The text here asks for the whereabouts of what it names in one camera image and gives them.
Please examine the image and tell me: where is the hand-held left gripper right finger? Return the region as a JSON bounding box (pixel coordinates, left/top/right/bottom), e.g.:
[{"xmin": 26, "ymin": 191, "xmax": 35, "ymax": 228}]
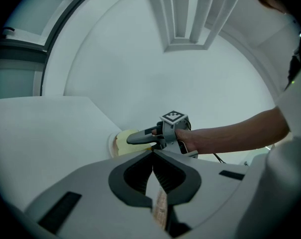
[{"xmin": 152, "ymin": 149, "xmax": 251, "ymax": 239}]

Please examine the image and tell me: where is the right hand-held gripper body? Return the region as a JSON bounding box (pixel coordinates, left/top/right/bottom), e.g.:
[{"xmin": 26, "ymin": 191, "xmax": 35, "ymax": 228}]
[{"xmin": 155, "ymin": 111, "xmax": 199, "ymax": 159}]

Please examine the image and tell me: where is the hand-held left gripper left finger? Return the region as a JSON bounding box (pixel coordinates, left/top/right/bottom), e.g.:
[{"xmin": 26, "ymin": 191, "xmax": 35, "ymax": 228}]
[{"xmin": 24, "ymin": 149, "xmax": 171, "ymax": 239}]

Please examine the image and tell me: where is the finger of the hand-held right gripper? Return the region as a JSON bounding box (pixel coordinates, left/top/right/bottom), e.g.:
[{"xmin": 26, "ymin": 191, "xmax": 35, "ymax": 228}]
[{"xmin": 127, "ymin": 126, "xmax": 164, "ymax": 145}]

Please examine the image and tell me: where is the yellow sponge block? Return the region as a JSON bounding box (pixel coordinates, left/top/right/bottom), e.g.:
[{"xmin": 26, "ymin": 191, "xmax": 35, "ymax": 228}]
[{"xmin": 116, "ymin": 129, "xmax": 152, "ymax": 157}]

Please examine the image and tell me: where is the person's right forearm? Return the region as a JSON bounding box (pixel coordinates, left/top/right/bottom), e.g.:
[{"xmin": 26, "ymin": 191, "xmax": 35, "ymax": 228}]
[{"xmin": 197, "ymin": 107, "xmax": 291, "ymax": 155}]

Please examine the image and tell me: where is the person's right hand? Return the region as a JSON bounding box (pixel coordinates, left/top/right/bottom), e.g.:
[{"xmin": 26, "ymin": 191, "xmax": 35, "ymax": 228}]
[{"xmin": 174, "ymin": 128, "xmax": 203, "ymax": 155}]

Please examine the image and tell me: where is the person in white shirt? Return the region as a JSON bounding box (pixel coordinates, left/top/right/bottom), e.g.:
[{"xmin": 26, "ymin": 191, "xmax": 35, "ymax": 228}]
[{"xmin": 247, "ymin": 13, "xmax": 301, "ymax": 239}]

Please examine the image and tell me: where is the white ceiling light fixture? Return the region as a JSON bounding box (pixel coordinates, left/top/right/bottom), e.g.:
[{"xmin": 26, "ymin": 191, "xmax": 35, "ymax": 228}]
[{"xmin": 150, "ymin": 0, "xmax": 241, "ymax": 52}]

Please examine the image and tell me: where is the person's face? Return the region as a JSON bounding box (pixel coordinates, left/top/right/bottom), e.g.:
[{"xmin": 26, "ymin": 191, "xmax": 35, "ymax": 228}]
[{"xmin": 259, "ymin": 0, "xmax": 291, "ymax": 16}]

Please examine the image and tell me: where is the black cable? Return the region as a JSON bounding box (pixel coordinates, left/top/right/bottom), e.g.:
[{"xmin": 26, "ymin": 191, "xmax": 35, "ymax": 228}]
[{"xmin": 212, "ymin": 152, "xmax": 227, "ymax": 164}]

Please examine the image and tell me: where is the black harness strap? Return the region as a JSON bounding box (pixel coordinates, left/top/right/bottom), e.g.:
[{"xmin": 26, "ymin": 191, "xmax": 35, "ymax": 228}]
[{"xmin": 287, "ymin": 47, "xmax": 301, "ymax": 91}]

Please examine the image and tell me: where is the black window frame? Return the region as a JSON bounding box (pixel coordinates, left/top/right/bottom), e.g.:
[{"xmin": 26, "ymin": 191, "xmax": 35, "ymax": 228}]
[{"xmin": 0, "ymin": 0, "xmax": 99, "ymax": 97}]

